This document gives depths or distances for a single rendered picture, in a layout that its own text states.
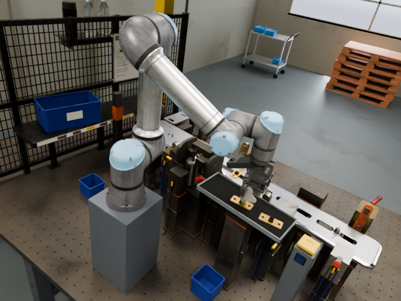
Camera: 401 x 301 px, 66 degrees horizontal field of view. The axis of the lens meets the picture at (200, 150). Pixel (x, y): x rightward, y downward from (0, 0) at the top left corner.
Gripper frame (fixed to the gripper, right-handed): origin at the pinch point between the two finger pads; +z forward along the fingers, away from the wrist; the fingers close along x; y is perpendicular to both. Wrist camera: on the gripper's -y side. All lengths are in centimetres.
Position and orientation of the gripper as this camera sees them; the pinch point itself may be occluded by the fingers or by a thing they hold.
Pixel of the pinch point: (243, 199)
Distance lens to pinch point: 116.9
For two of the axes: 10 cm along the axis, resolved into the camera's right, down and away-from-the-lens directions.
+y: 8.5, 3.8, -3.7
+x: 5.1, -4.0, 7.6
